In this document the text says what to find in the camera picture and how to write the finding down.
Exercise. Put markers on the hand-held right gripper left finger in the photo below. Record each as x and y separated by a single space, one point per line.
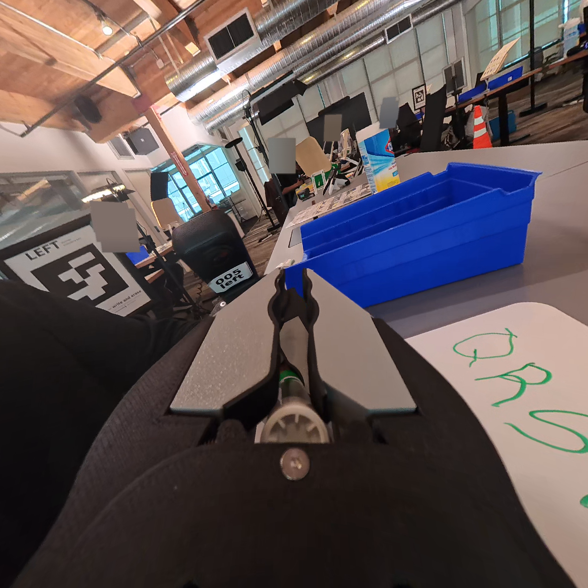
229 363

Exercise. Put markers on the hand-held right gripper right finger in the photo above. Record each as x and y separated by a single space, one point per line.
358 363

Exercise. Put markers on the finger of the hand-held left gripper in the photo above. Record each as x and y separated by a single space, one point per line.
295 344

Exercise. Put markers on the green whiteboard marker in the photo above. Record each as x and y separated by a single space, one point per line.
294 422

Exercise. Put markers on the white whiteboard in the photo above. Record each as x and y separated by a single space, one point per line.
528 459

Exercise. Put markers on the person's left forearm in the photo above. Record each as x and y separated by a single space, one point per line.
69 344

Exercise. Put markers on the large window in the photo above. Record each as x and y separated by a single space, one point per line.
206 174

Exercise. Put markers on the row of printed papers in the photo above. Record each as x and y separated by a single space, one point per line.
330 202

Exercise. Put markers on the black and white tag sign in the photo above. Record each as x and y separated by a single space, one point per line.
78 280

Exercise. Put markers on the blue plastic bin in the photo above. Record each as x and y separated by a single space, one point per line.
413 239

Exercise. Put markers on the black softbox light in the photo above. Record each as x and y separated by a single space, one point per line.
275 103

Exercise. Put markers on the black monitor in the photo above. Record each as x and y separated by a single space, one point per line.
340 115

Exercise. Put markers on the wipes canister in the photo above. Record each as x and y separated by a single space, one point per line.
379 160

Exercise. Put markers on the ceiling air vent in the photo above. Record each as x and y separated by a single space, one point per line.
232 36

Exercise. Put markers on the silver ventilation ducts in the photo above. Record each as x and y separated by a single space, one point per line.
298 41

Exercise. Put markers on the orange traffic cone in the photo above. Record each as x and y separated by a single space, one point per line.
482 133

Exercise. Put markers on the wooden post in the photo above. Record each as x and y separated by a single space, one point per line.
181 170

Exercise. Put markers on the black wall speaker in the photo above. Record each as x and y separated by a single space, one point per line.
141 140

